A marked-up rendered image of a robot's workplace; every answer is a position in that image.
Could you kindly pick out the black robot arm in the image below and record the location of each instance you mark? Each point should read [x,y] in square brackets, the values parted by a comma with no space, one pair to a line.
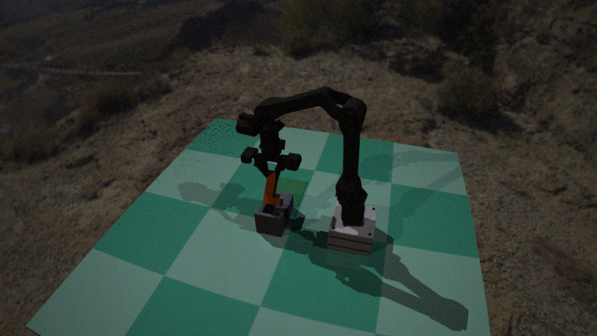
[350,118]

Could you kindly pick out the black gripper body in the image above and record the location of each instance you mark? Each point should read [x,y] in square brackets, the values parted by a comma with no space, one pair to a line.
[270,152]

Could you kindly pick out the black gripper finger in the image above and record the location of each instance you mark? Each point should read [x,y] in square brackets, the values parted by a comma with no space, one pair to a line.
[278,170]
[263,168]

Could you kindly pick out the orange block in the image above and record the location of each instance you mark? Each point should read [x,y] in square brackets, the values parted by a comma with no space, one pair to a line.
[269,194]

